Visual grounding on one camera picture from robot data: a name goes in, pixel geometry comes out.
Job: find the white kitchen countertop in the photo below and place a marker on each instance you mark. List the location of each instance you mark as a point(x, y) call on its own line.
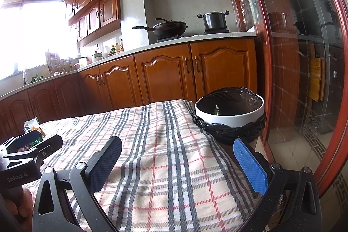
point(231, 36)

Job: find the dark condiment bottle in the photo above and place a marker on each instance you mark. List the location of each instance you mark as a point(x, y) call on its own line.
point(121, 45)

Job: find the white-rimmed bin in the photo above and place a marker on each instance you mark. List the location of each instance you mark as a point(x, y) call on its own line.
point(231, 119)

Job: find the small grey lidded pot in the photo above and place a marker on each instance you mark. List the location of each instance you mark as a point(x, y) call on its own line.
point(97, 57)

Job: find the yellow condiment bottle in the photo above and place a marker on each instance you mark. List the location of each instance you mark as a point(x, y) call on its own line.
point(117, 47)

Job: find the wooden lower kitchen cabinets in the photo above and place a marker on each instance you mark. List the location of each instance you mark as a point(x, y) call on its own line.
point(163, 77)

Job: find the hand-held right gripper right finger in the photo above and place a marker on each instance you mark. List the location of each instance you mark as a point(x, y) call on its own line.
point(250, 164)

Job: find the green leafy vegetable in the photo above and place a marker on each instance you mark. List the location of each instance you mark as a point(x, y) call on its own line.
point(36, 78)

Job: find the white bin with black bag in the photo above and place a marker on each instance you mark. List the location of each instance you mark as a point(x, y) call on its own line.
point(225, 131)

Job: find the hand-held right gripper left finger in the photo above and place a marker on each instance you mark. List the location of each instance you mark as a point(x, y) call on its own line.
point(106, 164)

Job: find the white and green container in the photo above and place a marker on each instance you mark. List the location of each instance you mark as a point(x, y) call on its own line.
point(82, 61)

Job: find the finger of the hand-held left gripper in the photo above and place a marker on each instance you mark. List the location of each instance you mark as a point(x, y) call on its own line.
point(51, 143)
point(27, 137)

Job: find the wooden chopping board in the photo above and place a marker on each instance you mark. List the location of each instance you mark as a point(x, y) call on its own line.
point(316, 79)

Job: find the red-framed glass door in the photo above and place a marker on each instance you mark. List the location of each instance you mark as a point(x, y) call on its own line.
point(299, 31)

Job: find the plaid blanket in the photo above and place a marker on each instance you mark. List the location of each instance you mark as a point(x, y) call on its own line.
point(163, 166)

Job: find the gas stove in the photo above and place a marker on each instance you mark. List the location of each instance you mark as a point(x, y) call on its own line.
point(217, 30)

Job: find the black wok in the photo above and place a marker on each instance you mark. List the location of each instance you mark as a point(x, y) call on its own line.
point(170, 28)

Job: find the colourful snack packet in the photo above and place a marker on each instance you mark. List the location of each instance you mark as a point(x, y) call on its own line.
point(34, 126)

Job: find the steel cooking pot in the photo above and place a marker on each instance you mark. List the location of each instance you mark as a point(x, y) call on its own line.
point(214, 21)

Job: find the kitchen window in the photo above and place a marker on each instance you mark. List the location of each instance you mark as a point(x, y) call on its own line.
point(32, 36)

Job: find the utensil rack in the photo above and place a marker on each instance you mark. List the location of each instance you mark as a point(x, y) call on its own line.
point(55, 62)

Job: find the person's left hand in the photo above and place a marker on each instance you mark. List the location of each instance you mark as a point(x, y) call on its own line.
point(19, 210)

